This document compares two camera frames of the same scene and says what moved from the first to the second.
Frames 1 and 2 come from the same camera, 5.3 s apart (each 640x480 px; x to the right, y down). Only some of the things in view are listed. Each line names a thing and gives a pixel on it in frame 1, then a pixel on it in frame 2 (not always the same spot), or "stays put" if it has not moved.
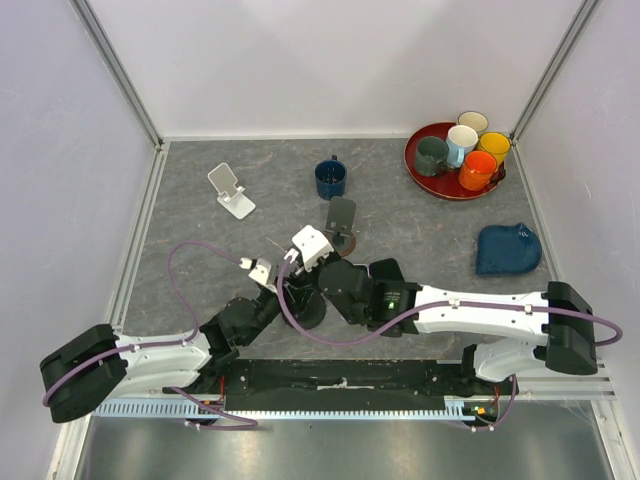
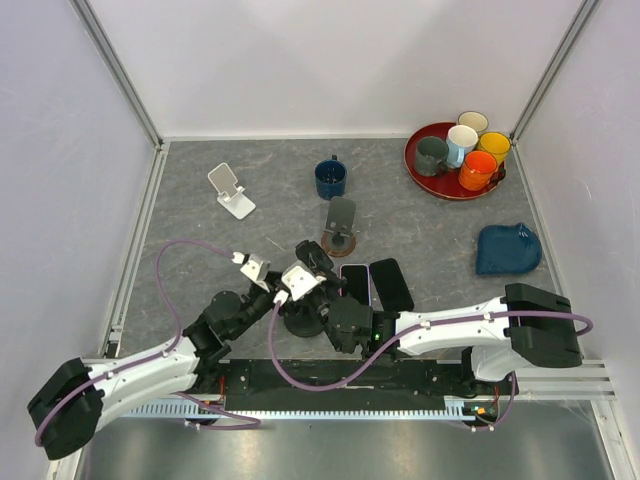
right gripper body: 311,278 to 322,303
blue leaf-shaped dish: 507,250 stays put
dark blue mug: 330,175 stays put
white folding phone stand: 231,197 stays put
